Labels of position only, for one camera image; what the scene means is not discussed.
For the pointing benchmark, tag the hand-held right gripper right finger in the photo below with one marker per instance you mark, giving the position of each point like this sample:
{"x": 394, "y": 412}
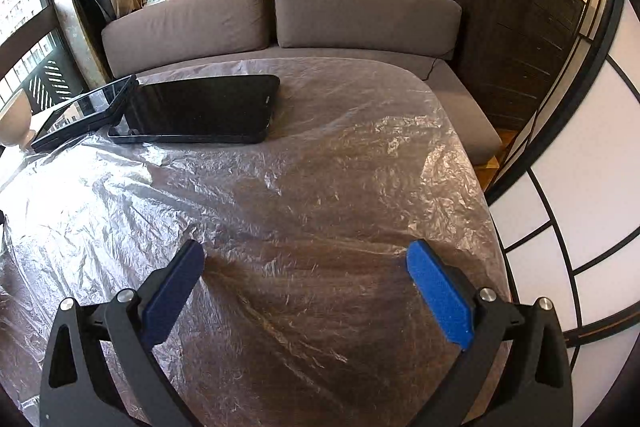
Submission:
{"x": 440, "y": 297}

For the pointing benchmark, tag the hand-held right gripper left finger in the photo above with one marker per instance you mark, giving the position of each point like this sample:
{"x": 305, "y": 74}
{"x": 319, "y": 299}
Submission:
{"x": 172, "y": 294}

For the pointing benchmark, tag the white paper sliding screen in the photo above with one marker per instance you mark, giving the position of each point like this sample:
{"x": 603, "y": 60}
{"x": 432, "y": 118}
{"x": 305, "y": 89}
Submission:
{"x": 575, "y": 232}

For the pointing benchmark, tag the clear plastic table cover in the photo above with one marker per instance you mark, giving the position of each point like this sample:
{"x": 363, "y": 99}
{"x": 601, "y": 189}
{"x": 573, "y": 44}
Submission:
{"x": 300, "y": 187}

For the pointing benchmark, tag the small black tablet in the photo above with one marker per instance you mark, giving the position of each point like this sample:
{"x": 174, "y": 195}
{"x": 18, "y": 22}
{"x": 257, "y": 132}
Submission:
{"x": 85, "y": 112}

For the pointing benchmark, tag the white cup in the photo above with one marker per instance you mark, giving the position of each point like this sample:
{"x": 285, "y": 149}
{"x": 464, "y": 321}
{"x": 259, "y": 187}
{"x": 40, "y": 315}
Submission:
{"x": 12, "y": 119}

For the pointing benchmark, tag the balcony railing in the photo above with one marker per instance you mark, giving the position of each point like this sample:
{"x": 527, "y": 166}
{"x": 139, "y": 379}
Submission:
{"x": 50, "y": 77}

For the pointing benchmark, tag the brown sofa back cushion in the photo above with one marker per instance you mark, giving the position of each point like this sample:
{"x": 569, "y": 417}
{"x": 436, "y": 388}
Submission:
{"x": 190, "y": 27}
{"x": 365, "y": 17}

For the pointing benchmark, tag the dark wooden cabinet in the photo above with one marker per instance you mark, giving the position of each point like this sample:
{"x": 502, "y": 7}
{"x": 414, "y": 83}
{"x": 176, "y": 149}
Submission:
{"x": 515, "y": 32}

